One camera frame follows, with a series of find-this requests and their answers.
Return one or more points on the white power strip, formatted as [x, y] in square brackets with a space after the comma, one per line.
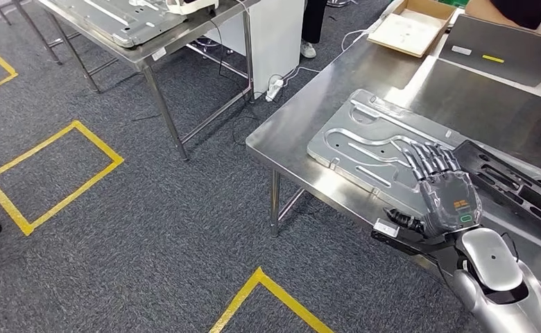
[274, 89]

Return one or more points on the grey stamped metal plate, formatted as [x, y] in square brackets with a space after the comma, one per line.
[344, 147]
[114, 18]

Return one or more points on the person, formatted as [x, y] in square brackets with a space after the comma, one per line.
[314, 18]
[523, 9]

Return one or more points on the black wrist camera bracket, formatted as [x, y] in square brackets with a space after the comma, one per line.
[408, 246]

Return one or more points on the white label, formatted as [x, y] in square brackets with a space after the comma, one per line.
[461, 50]

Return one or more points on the black plastic plate bracket part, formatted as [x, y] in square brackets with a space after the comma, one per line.
[468, 151]

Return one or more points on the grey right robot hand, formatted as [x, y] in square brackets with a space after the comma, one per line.
[449, 202]

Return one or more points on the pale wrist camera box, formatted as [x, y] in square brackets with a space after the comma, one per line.
[386, 228]

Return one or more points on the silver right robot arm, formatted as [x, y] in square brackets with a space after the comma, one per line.
[495, 275]

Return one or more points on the white cabinet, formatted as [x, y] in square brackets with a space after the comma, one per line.
[275, 41]

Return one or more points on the dark grey flat panel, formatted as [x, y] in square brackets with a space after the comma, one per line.
[518, 46]

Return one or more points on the yellow label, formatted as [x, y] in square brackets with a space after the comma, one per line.
[493, 59]

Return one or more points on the open cardboard box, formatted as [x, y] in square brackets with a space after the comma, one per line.
[408, 32]

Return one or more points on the stainless steel workbench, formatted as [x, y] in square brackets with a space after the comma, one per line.
[325, 92]
[169, 48]

